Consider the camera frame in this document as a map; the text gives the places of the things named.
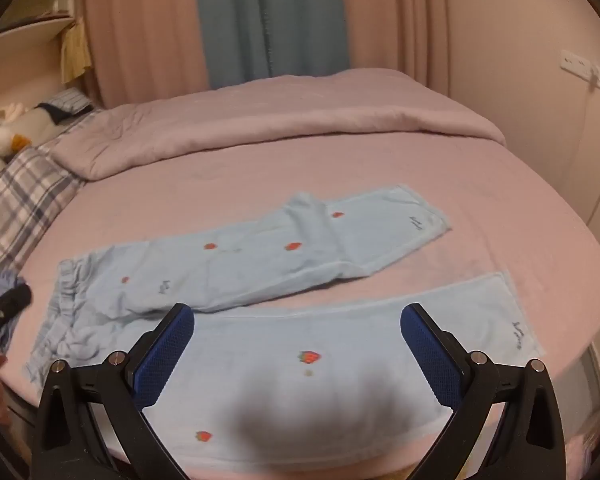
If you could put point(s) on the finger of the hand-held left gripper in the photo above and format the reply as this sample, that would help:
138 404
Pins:
7 305

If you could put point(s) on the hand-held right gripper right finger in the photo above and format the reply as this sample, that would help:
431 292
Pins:
430 355

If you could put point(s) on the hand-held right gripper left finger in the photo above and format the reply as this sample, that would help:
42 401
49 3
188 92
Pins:
165 355

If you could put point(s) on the light blue strawberry pants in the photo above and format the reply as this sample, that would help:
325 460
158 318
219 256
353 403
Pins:
280 270

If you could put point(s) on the small blue cloth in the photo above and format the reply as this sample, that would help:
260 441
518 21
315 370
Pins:
7 280

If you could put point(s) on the plaid pillow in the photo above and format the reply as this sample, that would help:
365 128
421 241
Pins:
20 195

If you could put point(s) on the bed with pink sheet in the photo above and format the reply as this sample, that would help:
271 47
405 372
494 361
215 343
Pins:
480 185

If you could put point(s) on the grey plush toy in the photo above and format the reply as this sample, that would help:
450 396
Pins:
42 122

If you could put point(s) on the striped pillow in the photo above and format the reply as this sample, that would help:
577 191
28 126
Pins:
70 99

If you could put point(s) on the white shelf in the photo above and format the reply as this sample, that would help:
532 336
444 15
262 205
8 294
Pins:
25 55

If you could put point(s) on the yellow cloth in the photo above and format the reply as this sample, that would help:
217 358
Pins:
76 52

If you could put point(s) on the pink quilt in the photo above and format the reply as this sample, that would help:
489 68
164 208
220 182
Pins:
280 110

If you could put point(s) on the pink curtain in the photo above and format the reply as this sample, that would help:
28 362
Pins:
145 30
395 15

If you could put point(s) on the blue curtain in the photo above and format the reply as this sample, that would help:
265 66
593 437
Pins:
270 15

